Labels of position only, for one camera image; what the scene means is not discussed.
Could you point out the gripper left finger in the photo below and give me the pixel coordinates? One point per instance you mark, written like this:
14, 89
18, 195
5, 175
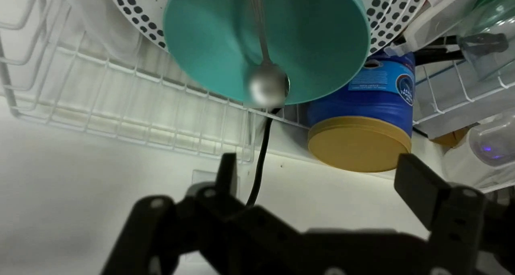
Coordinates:
225, 226

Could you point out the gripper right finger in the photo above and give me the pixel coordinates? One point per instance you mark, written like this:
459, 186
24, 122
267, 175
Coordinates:
454, 218

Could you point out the silver spoon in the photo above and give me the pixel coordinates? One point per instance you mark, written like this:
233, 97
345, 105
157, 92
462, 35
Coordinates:
267, 85

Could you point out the light blue bowl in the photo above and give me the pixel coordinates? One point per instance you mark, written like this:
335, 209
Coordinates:
322, 37

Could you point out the round clear glass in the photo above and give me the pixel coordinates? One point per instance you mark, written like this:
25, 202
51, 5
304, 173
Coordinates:
493, 140

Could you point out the blue jar with tan lid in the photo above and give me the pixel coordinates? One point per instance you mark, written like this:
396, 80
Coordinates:
362, 122

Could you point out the clear plastic container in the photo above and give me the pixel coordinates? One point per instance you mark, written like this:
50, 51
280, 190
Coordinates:
438, 17

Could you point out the clear drinking glass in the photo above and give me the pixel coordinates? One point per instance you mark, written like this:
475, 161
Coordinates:
493, 13

